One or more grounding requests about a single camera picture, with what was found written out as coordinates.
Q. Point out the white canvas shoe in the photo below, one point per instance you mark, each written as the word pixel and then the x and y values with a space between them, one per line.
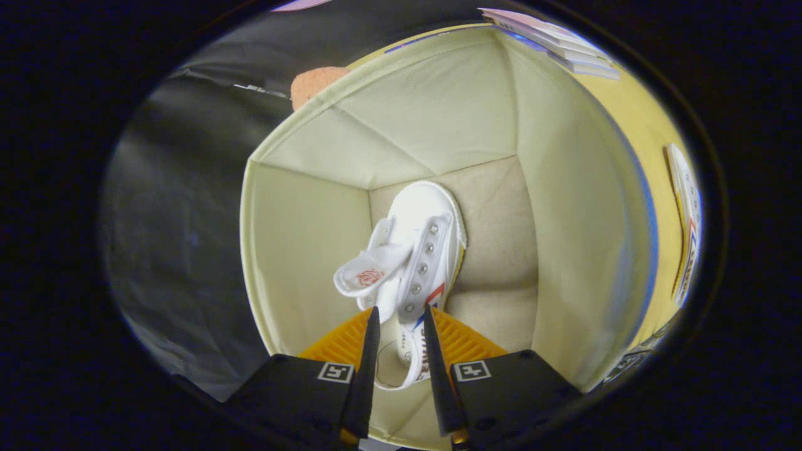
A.
pixel 688 207
pixel 413 219

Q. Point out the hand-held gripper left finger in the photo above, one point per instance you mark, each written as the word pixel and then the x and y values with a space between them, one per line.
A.
pixel 366 376

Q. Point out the stack of pink-topped books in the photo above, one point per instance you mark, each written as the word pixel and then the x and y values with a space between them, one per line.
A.
pixel 557 44

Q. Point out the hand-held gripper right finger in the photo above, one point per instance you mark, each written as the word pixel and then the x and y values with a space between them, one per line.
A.
pixel 438 382

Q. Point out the beige fabric storage box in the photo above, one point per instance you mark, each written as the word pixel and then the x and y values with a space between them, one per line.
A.
pixel 476 113

